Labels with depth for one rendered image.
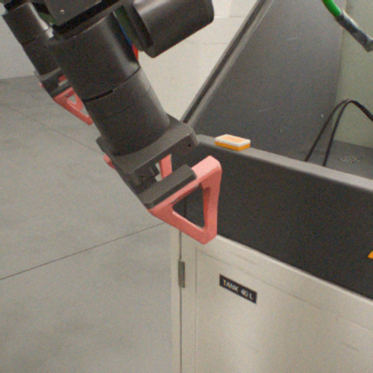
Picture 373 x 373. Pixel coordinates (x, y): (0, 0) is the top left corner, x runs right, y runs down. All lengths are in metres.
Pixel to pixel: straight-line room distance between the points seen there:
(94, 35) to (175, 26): 0.06
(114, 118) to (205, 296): 0.62
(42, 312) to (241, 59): 1.42
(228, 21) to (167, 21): 3.27
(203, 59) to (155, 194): 3.24
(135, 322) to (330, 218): 1.34
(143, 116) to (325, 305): 0.49
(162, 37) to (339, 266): 0.47
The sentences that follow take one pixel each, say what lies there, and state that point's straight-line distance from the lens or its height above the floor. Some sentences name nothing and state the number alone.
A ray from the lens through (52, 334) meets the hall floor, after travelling 1.96.
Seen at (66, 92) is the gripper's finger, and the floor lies 1.05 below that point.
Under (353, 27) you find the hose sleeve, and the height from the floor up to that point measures 1.14.
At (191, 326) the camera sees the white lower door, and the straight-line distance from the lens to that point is 1.04.
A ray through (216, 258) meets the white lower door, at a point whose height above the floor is 0.74.
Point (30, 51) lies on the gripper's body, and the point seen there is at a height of 1.10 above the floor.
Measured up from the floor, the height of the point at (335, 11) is 1.16.
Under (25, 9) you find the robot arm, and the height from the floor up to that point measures 1.17.
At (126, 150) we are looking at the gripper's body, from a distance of 0.41.
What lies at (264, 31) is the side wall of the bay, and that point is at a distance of 1.01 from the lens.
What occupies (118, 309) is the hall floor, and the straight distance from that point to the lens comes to 2.04.
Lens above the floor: 1.20
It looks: 22 degrees down
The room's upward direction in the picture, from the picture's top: straight up
